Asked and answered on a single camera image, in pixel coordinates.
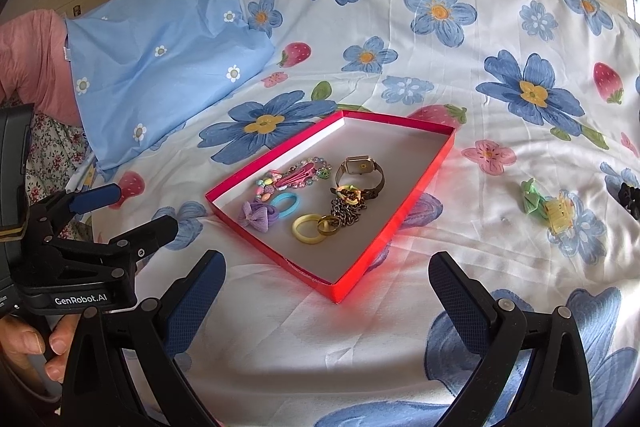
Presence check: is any black scrunchie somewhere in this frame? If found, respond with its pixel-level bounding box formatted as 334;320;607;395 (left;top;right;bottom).
616;182;640;220

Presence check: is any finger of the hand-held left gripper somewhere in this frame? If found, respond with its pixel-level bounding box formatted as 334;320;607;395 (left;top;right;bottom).
30;183;123;248
50;215;179;280

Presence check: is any metal chain necklace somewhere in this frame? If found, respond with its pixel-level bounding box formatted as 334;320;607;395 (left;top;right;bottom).
330;197;368;233

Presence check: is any blue hair tie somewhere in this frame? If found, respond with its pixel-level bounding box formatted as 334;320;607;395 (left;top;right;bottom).
269;192;301;220

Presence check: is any small-flowered cloth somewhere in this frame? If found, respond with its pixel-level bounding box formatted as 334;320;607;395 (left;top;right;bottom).
25;112;96;208

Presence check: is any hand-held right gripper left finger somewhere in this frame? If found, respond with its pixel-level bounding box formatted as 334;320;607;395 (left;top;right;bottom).
60;249;227;427

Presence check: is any pink hair clip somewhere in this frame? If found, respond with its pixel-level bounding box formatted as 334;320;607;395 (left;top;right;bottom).
277;162;318;188

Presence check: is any yellow claw hair clip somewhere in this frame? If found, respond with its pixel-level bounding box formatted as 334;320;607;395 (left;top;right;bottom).
542;192;576;233

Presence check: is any floral bedsheet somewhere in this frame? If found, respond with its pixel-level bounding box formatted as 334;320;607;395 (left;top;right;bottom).
65;0;640;427

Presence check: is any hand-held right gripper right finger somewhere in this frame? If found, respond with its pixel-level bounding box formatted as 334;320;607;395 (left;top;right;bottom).
429;251;593;427

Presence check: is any light blue flowered pillow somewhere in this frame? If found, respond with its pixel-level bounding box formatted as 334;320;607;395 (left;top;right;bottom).
65;0;276;172

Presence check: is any colourful bead bracelet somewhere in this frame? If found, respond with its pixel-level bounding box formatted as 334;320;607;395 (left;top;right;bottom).
256;157;333;202

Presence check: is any pink cloth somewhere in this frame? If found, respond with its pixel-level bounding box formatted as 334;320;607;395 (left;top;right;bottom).
0;9;83;125

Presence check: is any gold ring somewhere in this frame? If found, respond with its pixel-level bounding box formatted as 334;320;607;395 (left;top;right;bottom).
317;215;342;238

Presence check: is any green bow hair clip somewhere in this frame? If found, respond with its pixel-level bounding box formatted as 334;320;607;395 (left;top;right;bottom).
520;178;551;215

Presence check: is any person's left hand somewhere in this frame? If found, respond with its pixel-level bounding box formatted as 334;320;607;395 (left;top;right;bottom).
0;314;81;383

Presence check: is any yellow bangle ring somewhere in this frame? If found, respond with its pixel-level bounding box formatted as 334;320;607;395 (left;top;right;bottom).
291;213;326;245

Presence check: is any red cardboard box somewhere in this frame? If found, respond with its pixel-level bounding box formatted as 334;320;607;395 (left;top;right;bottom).
205;109;457;305

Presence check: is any purple bow hair tie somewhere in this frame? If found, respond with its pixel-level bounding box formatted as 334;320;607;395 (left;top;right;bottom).
237;200;281;233

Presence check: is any brown strap wristwatch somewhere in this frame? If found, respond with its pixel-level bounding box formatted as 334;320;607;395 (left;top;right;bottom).
334;155;386;198

